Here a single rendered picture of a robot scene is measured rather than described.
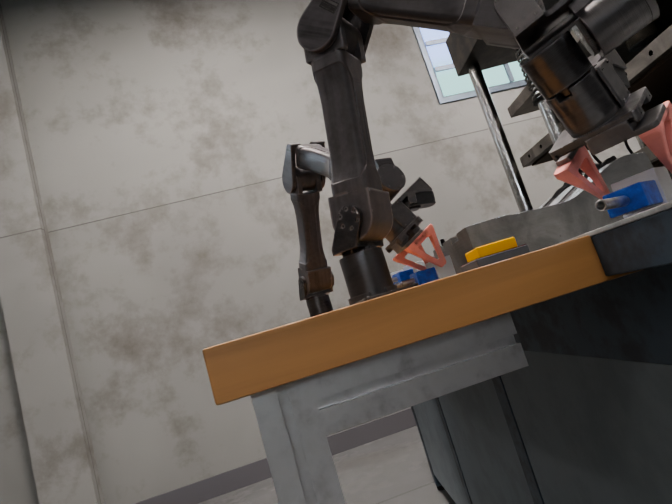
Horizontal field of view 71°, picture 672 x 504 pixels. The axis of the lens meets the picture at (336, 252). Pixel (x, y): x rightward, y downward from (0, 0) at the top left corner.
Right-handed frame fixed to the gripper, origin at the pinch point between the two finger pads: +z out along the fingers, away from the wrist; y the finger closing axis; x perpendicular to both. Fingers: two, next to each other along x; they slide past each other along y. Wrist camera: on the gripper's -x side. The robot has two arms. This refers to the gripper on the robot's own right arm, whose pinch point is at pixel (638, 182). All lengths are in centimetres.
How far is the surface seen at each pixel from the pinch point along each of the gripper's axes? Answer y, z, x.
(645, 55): 24, 10, -105
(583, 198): 19.5, 9.6, -24.1
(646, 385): 0.2, 10.1, 22.2
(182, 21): 274, -176, -183
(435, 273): 39.9, 3.7, -2.8
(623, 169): 14.7, 10.7, -32.6
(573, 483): 21.6, 31.2, 19.1
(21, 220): 318, -124, -14
